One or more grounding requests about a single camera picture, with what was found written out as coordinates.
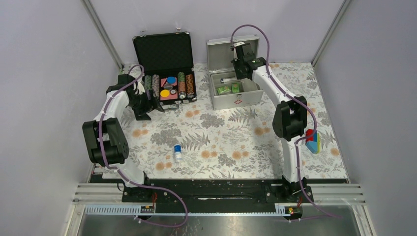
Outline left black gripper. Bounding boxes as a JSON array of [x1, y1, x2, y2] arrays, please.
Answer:
[[127, 88, 164, 120]]

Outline green small box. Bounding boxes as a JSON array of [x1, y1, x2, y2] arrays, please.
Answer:
[[231, 83, 240, 93], [216, 86, 232, 95]]

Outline grey plastic divider tray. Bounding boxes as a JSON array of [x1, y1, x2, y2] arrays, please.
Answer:
[[210, 72, 262, 96]]

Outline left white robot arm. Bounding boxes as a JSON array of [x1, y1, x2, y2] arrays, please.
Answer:
[[82, 74, 164, 202]]

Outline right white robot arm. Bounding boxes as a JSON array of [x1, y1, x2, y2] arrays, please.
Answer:
[[231, 42, 307, 183]]

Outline grey metal medicine box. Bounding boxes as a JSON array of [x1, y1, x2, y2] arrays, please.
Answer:
[[207, 38, 263, 110]]

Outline black poker chip case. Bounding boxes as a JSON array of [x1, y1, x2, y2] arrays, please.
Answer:
[[132, 31, 197, 105]]

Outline white blue pill bottle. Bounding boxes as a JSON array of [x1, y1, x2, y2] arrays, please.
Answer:
[[174, 144, 182, 162]]

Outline floral table mat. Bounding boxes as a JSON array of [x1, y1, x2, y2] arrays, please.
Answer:
[[120, 62, 348, 179]]

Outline colourful block toy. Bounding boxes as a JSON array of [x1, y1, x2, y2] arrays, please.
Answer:
[[305, 129, 321, 154]]

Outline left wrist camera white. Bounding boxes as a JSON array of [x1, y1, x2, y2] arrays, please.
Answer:
[[134, 81, 146, 95]]

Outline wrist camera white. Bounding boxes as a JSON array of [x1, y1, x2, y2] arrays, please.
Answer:
[[230, 41, 245, 61], [134, 81, 146, 95]]

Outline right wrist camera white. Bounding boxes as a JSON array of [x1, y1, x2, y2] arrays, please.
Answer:
[[230, 41, 245, 61]]

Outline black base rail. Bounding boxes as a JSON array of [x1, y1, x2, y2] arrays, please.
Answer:
[[121, 179, 314, 213]]

